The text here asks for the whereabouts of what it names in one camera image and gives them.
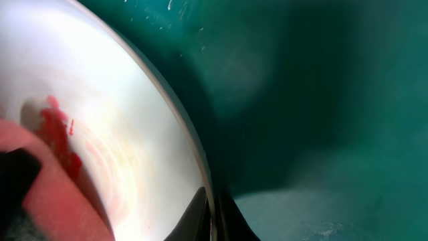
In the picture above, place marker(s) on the green pink sponge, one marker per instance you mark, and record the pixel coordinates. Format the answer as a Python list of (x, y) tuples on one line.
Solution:
[(54, 202)]

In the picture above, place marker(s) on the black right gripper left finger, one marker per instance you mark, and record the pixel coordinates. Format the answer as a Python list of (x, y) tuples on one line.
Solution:
[(195, 223)]

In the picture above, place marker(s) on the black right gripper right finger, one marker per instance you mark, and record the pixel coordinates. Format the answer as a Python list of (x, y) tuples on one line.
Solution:
[(230, 223)]

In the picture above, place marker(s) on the light blue plastic plate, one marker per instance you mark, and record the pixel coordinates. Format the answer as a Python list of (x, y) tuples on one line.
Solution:
[(110, 120)]

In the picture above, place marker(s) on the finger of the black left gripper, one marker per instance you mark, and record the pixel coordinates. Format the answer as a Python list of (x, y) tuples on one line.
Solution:
[(19, 169)]

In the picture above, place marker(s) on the teal plastic serving tray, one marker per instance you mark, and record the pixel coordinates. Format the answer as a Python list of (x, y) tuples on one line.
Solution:
[(312, 114)]

